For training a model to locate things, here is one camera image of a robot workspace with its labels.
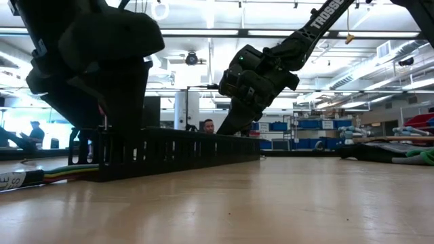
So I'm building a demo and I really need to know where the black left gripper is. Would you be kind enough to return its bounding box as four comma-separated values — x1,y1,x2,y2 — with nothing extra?
26,9,166,136

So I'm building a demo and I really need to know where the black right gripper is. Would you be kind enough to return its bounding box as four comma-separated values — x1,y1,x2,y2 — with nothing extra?
216,68,300,136

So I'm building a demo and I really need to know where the green cable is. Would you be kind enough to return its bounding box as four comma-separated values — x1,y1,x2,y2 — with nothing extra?
43,164,100,173

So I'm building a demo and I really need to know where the bundle of coloured wires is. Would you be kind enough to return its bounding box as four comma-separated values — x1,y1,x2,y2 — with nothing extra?
43,169,100,178

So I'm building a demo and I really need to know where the black slotted cable duct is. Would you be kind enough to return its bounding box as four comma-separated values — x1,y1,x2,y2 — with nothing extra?
67,127,262,183

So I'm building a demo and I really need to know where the red cable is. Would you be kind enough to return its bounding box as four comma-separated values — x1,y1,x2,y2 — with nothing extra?
43,174,100,184

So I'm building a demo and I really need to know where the blue cable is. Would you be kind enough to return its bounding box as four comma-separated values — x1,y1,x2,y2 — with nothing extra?
0,169,45,193

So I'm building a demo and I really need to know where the person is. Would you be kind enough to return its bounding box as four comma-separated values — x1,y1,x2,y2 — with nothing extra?
19,121,46,150
202,118,216,135

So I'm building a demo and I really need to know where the black monitor panel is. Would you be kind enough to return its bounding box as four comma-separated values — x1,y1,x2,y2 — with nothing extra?
142,96,161,129

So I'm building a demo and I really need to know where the round black ceiling fixture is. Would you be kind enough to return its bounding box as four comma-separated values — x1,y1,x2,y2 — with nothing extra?
184,50,199,66

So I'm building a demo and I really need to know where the black overhead light bar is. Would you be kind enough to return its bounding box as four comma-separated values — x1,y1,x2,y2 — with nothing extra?
0,26,421,39

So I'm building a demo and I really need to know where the rolled grey cloth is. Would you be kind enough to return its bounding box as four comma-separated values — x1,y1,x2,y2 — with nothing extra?
392,126,432,137
338,125,371,140

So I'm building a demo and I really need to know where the red storage bin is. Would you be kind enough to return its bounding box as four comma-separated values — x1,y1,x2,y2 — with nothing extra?
405,113,434,128

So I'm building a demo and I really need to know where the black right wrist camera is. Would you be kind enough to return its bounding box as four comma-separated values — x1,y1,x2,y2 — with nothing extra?
218,69,239,98

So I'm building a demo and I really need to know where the white cable ring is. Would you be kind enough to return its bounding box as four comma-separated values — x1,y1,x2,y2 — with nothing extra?
151,0,170,21

